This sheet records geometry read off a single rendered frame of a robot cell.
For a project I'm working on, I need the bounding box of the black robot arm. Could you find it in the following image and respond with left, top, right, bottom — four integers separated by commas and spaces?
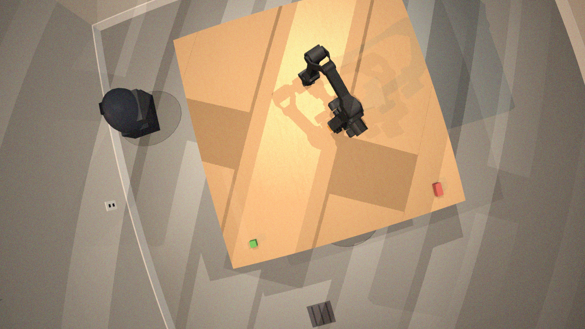
298, 44, 368, 136

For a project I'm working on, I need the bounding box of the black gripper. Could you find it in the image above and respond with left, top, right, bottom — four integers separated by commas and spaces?
328, 98, 355, 138

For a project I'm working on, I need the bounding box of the red rectangular block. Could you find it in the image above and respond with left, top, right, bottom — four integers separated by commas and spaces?
432, 182, 444, 196

